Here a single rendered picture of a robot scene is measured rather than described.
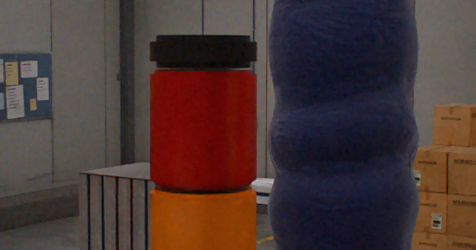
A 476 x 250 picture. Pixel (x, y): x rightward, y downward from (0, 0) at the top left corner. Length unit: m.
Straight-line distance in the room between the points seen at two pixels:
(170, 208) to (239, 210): 0.03
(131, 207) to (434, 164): 7.15
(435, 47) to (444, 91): 0.57
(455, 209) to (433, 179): 0.35
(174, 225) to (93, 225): 1.91
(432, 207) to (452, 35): 3.30
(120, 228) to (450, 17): 9.99
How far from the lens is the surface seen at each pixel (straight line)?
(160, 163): 0.42
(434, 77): 12.09
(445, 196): 9.25
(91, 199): 2.32
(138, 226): 2.23
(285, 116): 1.41
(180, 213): 0.42
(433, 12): 12.11
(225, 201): 0.42
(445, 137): 9.83
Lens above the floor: 2.33
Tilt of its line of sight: 4 degrees down
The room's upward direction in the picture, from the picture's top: straight up
